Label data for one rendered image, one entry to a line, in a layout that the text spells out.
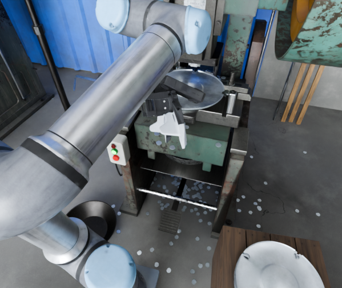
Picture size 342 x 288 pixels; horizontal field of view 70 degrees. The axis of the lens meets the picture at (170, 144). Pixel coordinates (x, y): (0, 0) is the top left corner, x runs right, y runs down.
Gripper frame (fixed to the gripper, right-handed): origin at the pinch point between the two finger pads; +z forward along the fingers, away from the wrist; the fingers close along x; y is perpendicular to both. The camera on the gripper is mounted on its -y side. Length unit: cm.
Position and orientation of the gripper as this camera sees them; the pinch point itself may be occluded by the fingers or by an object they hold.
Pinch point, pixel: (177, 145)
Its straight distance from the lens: 63.6
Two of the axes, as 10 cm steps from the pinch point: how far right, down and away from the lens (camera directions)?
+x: 2.7, 1.0, -9.6
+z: 1.4, 9.8, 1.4
